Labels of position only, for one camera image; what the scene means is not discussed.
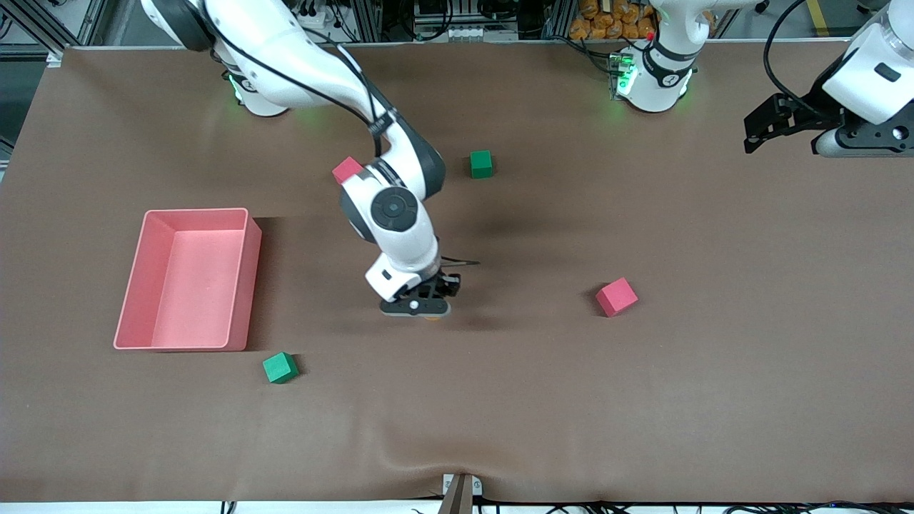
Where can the pile of orange items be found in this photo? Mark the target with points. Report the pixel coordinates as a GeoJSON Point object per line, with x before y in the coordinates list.
{"type": "Point", "coordinates": [593, 27]}

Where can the green foam cube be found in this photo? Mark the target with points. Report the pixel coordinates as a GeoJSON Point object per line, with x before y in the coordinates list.
{"type": "Point", "coordinates": [481, 165]}
{"type": "Point", "coordinates": [279, 368]}

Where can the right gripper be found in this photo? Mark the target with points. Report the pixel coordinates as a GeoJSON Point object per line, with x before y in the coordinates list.
{"type": "Point", "coordinates": [448, 285]}

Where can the white connector strip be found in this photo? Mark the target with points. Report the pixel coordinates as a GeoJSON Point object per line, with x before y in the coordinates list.
{"type": "Point", "coordinates": [471, 32]}

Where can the brown table cover cloth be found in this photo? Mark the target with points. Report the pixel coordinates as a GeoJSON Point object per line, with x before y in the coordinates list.
{"type": "Point", "coordinates": [643, 400]}

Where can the white power strip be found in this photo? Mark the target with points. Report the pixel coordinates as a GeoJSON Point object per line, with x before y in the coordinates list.
{"type": "Point", "coordinates": [318, 16]}

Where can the green-lit controller box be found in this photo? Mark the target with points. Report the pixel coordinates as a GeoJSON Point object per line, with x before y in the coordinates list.
{"type": "Point", "coordinates": [620, 71]}

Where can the aluminium frame post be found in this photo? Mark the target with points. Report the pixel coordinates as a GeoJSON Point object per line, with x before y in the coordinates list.
{"type": "Point", "coordinates": [369, 20]}

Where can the pink plastic bin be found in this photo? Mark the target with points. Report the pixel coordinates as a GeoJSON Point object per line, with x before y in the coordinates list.
{"type": "Point", "coordinates": [200, 285]}

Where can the aluminium frame corner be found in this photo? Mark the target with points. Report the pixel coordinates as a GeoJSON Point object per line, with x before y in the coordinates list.
{"type": "Point", "coordinates": [91, 21]}

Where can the pink foam cube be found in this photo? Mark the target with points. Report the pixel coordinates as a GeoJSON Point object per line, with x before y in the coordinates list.
{"type": "Point", "coordinates": [616, 298]}
{"type": "Point", "coordinates": [346, 170]}

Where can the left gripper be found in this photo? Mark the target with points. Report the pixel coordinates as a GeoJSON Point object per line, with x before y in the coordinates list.
{"type": "Point", "coordinates": [805, 116]}

